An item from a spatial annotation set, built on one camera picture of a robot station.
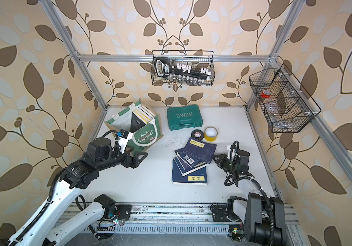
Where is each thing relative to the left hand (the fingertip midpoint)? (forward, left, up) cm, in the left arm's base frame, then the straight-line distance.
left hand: (138, 149), depth 68 cm
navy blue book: (+9, -29, -20) cm, 36 cm away
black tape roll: (+22, -32, -24) cm, 46 cm away
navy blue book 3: (-3, -27, -23) cm, 36 cm away
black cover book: (+24, +8, -10) cm, 27 cm away
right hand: (+7, -37, -19) cm, 43 cm away
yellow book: (+27, +4, -7) cm, 28 cm away
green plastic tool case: (+38, -20, -20) cm, 48 cm away
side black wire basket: (+19, -70, +10) cm, 74 cm away
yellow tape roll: (+27, -40, -25) cm, 54 cm away
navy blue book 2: (-2, -22, -20) cm, 30 cm away
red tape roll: (+30, -64, +8) cm, 71 cm away
